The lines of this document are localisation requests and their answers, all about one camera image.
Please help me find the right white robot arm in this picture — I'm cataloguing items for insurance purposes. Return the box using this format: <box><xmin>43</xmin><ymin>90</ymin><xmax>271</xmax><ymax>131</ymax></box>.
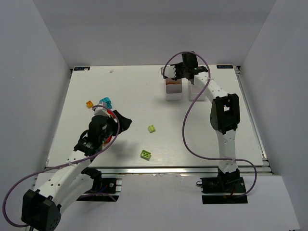
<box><xmin>173</xmin><ymin>51</ymin><xmax>240</xmax><ymax>192</ymax></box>

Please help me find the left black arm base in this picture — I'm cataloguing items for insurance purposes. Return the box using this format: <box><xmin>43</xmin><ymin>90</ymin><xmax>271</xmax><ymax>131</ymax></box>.
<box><xmin>77</xmin><ymin>167</ymin><xmax>122</xmax><ymax>202</ymax></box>

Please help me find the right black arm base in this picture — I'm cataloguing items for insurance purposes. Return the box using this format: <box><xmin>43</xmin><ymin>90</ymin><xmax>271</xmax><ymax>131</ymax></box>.
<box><xmin>196</xmin><ymin>169</ymin><xmax>248</xmax><ymax>205</ymax></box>

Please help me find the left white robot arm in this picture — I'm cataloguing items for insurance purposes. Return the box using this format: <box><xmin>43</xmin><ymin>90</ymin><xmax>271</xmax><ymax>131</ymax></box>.
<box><xmin>21</xmin><ymin>110</ymin><xmax>132</xmax><ymax>231</ymax></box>

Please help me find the left white sorting container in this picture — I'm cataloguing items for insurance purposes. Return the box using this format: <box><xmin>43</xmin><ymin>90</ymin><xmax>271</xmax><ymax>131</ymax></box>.
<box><xmin>164</xmin><ymin>78</ymin><xmax>182</xmax><ymax>101</ymax></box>

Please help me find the white sorting container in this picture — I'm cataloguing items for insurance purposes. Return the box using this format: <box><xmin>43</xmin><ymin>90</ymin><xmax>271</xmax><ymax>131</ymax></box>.
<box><xmin>187</xmin><ymin>81</ymin><xmax>206</xmax><ymax>101</ymax></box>
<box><xmin>164</xmin><ymin>78</ymin><xmax>182</xmax><ymax>101</ymax></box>

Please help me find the right white sorting container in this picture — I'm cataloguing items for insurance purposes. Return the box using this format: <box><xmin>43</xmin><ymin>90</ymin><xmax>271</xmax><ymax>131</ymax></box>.
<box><xmin>187</xmin><ymin>81</ymin><xmax>206</xmax><ymax>101</ymax></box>

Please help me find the cyan arched lego brick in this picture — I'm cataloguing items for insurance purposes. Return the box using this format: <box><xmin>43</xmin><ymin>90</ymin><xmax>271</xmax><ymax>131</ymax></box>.
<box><xmin>99</xmin><ymin>97</ymin><xmax>112</xmax><ymax>109</ymax></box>

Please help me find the pale green 2x2 lego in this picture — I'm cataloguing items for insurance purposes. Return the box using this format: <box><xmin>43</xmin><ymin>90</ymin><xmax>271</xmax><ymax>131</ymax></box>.
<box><xmin>148</xmin><ymin>125</ymin><xmax>156</xmax><ymax>133</ymax></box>

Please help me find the orange small lego brick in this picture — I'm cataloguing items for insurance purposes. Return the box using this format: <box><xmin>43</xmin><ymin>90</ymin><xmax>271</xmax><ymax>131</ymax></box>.
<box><xmin>86</xmin><ymin>101</ymin><xmax>94</xmax><ymax>108</ymax></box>

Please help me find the lime 2x2 lego brick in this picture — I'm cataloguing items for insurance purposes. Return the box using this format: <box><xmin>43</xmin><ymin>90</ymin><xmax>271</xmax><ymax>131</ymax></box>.
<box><xmin>140</xmin><ymin>150</ymin><xmax>151</xmax><ymax>160</ymax></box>

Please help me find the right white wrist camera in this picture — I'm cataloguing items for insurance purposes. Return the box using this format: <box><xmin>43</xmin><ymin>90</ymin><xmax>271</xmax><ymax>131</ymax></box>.
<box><xmin>160</xmin><ymin>66</ymin><xmax>176</xmax><ymax>79</ymax></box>

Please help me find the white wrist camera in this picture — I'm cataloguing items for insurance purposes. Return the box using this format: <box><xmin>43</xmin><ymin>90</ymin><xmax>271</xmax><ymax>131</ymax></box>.
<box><xmin>160</xmin><ymin>66</ymin><xmax>176</xmax><ymax>79</ymax></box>
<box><xmin>92</xmin><ymin>103</ymin><xmax>113</xmax><ymax>118</ymax></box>

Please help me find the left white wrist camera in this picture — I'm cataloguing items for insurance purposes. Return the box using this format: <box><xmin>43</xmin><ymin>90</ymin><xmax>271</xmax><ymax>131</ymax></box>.
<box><xmin>92</xmin><ymin>103</ymin><xmax>113</xmax><ymax>118</ymax></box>

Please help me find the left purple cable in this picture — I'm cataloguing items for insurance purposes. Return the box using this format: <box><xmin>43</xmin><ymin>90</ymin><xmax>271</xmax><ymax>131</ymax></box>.
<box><xmin>2</xmin><ymin>104</ymin><xmax>120</xmax><ymax>227</ymax></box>

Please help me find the purple cable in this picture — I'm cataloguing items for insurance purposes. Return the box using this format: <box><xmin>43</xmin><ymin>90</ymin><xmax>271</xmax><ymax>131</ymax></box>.
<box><xmin>163</xmin><ymin>51</ymin><xmax>257</xmax><ymax>199</ymax></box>
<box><xmin>2</xmin><ymin>104</ymin><xmax>120</xmax><ymax>227</ymax></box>

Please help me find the aluminium table rail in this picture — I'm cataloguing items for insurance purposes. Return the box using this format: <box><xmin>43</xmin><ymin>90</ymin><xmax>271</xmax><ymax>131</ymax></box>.
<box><xmin>98</xmin><ymin>165</ymin><xmax>272</xmax><ymax>174</ymax></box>

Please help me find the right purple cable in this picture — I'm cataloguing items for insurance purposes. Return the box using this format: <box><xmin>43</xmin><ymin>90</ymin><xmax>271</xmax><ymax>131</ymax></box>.
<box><xmin>163</xmin><ymin>51</ymin><xmax>257</xmax><ymax>199</ymax></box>

